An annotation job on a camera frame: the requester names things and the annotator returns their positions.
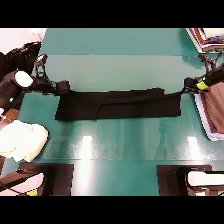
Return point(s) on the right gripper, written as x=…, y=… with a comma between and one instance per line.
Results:
x=191, y=84

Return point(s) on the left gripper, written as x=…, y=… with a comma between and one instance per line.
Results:
x=60, y=87

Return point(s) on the black garment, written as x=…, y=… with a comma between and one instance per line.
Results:
x=126, y=106

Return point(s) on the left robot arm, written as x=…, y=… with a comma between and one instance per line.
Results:
x=13, y=87

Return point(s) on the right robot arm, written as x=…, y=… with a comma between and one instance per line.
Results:
x=213, y=77

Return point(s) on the brown garment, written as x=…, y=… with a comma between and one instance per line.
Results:
x=215, y=106

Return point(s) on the heap of clothes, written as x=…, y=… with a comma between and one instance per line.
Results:
x=208, y=39

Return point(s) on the white garment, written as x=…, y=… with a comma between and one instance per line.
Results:
x=20, y=140

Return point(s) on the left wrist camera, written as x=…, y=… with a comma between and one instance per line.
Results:
x=41, y=68

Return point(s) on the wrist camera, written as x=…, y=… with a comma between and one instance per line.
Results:
x=41, y=68
x=209, y=63

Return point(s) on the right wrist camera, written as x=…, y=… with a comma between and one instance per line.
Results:
x=209, y=63

